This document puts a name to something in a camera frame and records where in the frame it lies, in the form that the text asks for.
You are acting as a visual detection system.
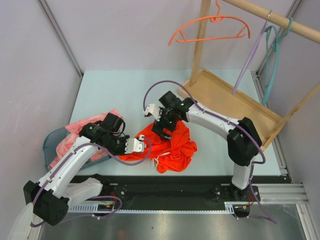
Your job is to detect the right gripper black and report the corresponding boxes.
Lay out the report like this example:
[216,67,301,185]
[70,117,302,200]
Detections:
[152,106,179,141]

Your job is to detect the orange shorts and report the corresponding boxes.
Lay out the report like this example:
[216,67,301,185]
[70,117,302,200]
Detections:
[117,121,198,174]

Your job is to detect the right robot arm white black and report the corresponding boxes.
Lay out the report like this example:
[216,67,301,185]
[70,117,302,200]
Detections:
[144,91,262,201]

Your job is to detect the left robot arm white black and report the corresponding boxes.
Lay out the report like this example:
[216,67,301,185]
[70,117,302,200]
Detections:
[23,113,144,226]

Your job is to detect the orange plastic hanger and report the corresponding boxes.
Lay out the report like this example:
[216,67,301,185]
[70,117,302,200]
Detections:
[168,0,252,46]

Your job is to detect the purple plastic hanger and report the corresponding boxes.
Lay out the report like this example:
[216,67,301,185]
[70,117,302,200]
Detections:
[231,22,267,95]

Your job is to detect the teal plastic hanger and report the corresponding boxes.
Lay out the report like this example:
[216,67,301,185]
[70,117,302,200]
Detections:
[261,16,295,105]

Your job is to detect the pink garment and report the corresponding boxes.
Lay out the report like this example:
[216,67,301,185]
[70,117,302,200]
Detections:
[50,113,107,169]

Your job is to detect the wooden clothes rack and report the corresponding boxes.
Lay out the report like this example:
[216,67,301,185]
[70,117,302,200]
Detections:
[178,0,320,150]

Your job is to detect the teal plastic basket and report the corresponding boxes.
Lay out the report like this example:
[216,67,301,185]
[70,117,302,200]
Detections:
[42,127,110,172]

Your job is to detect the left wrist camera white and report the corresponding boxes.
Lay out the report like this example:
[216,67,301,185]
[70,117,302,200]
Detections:
[124,134,145,155]

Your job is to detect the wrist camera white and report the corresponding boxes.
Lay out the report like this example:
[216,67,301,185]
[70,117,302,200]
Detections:
[143,103,161,121]
[124,134,145,155]

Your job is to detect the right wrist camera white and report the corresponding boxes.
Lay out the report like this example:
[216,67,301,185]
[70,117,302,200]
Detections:
[143,103,161,121]

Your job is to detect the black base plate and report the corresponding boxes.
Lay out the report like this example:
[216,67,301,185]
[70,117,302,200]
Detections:
[92,174,260,212]

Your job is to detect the white slotted cable duct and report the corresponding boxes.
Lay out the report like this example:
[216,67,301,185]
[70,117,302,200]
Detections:
[68,203,235,215]

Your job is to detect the aluminium frame rail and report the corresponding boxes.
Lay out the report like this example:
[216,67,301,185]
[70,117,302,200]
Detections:
[257,183,309,205]

